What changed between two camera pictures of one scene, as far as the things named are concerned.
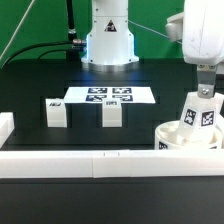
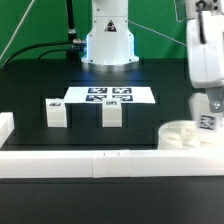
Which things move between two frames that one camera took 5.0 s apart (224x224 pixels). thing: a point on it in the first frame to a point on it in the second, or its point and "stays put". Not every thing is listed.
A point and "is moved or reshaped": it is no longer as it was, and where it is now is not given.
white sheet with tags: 98,94 stays put
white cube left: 56,112 stays put
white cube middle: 111,112 stays put
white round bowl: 166,138 is moved or reshaped
